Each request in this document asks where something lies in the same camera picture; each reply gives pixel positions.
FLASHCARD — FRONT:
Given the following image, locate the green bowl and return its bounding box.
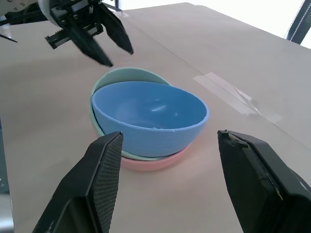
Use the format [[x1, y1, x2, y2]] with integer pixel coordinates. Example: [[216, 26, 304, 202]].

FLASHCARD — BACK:
[[90, 67, 173, 162]]

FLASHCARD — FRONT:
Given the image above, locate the grey robot body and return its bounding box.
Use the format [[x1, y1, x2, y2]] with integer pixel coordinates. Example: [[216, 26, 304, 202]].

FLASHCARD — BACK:
[[0, 116, 15, 233]]

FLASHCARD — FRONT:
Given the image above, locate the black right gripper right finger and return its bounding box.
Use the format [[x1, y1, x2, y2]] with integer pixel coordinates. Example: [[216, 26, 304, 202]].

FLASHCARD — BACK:
[[217, 129, 311, 233]]

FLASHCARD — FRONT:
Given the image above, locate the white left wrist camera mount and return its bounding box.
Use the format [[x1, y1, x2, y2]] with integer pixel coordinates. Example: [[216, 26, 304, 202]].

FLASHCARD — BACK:
[[38, 0, 65, 28]]

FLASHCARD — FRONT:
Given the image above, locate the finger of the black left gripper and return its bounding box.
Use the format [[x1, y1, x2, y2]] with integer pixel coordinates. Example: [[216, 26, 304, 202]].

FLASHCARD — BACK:
[[69, 24, 114, 68], [95, 2, 135, 55]]

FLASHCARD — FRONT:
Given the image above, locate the thin black cable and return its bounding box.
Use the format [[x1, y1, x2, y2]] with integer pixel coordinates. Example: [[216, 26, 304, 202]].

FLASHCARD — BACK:
[[0, 33, 18, 44]]

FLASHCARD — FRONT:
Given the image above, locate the pink bowl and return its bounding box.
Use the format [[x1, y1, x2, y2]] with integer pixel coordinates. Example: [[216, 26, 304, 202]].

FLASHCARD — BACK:
[[91, 121, 195, 172]]

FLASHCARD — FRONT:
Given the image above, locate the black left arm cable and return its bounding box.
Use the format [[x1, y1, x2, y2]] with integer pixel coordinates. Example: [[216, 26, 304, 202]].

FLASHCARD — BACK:
[[0, 8, 51, 26]]

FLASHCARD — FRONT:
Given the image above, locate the clear tape strip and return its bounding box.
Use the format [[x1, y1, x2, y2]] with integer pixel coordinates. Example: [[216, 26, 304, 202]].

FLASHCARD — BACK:
[[192, 72, 283, 122]]

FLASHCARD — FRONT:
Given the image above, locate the blue bowl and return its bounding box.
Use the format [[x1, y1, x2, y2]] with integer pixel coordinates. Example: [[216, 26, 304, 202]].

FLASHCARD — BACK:
[[91, 81, 210, 158]]

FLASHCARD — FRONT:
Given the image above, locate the black metal frame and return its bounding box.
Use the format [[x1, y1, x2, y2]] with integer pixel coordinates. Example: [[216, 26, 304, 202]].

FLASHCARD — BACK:
[[282, 0, 311, 46]]

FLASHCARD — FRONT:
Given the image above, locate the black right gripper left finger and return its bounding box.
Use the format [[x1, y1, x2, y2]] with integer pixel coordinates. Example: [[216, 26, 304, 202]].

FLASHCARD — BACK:
[[33, 131, 124, 233]]

